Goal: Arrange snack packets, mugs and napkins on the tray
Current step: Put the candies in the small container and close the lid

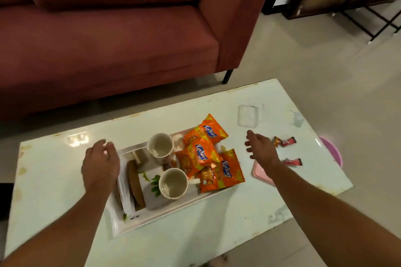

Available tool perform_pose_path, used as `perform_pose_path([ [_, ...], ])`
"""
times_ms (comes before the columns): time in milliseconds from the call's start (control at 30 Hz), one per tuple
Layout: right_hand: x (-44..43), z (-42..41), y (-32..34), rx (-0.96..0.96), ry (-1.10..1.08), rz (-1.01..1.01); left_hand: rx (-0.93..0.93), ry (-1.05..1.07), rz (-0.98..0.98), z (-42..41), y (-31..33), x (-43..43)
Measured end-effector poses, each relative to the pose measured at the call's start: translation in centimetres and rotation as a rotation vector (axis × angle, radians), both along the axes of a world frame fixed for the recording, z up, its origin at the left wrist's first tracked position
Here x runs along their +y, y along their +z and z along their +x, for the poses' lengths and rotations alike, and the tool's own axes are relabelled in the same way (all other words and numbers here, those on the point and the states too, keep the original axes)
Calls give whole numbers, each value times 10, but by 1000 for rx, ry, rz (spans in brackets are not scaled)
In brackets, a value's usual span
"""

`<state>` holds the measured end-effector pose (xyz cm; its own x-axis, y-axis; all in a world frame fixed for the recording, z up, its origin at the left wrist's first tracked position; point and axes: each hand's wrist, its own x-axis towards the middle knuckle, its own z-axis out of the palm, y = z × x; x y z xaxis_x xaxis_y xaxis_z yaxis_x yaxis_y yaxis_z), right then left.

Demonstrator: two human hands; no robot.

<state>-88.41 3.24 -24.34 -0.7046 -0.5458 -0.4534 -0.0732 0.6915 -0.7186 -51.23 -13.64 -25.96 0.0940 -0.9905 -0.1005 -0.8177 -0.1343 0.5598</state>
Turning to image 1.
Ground person's left hand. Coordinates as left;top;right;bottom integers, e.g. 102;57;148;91
81;139;121;194

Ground person's right hand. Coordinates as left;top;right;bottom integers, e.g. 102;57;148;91
244;129;281;176

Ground pink container lid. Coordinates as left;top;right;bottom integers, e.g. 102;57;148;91
252;160;276;186

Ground white paper napkins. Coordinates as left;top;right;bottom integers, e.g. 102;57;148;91
117;159;137;216

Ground clear plastic container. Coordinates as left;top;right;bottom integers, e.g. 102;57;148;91
237;104;259;129

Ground orange snack packet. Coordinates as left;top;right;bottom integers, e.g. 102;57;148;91
183;113;229;146
197;148;246;194
176;138;222;178

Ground white floral mug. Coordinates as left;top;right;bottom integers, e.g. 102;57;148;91
158;168;201;201
147;133;184;165

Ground white printed tray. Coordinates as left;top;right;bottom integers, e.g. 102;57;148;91
108;129;239;238

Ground person's right forearm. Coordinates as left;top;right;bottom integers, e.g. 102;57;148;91
268;163;401;267

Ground person's left forearm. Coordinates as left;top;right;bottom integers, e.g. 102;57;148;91
0;187;113;267

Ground person's right foot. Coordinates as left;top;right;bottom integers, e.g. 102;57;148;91
208;254;229;267

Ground pink plastic bin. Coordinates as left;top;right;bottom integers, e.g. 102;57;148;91
319;136;344;169

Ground black woven stool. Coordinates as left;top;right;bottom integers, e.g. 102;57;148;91
0;183;15;222

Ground red fabric sofa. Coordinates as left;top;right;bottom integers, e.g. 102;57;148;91
0;0;281;120

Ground folding table black legs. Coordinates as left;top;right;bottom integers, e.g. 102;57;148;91
333;0;401;45

